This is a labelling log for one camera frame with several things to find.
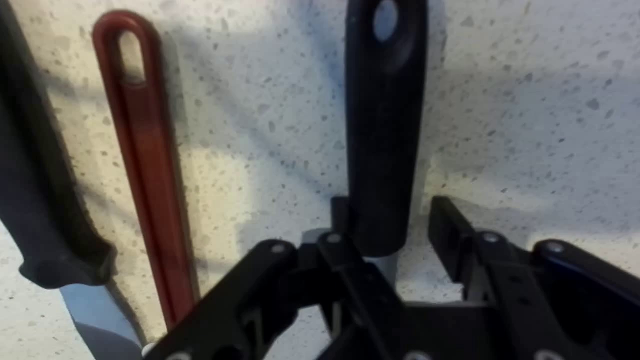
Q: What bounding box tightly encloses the black handled knife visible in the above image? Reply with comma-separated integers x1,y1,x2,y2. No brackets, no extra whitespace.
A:
0,0,144,360

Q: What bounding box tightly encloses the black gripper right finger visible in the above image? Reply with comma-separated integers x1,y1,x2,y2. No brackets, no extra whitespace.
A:
428,197,640,360

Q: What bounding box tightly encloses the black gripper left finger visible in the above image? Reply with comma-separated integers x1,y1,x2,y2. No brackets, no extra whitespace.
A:
144,198,401,360

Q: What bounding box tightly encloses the black spatula turner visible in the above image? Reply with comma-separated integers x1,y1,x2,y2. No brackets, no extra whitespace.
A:
347,0,428,258

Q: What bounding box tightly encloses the red handled utensil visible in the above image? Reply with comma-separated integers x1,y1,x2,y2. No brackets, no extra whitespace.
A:
93,10,199,331

